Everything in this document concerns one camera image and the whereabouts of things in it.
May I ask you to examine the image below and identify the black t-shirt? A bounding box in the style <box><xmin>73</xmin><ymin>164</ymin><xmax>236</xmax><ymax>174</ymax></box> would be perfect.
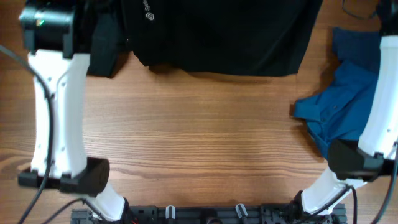
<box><xmin>121</xmin><ymin>0</ymin><xmax>322</xmax><ymax>77</ymax></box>

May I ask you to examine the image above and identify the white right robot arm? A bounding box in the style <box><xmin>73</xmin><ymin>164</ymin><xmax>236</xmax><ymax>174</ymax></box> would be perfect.
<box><xmin>293</xmin><ymin>1</ymin><xmax>397</xmax><ymax>218</ymax></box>

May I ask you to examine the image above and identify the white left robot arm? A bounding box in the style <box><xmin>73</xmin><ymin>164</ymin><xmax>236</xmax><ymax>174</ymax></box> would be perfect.
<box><xmin>18</xmin><ymin>1</ymin><xmax>131</xmax><ymax>223</ymax></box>

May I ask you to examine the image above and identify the blue polo shirt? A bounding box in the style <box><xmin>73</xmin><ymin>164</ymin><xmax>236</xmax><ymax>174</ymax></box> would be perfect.
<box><xmin>293</xmin><ymin>61</ymin><xmax>378</xmax><ymax>158</ymax></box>

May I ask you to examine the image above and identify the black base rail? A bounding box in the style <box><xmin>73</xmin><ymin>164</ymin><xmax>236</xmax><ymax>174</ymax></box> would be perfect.
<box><xmin>70</xmin><ymin>204</ymin><xmax>348</xmax><ymax>224</ymax></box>

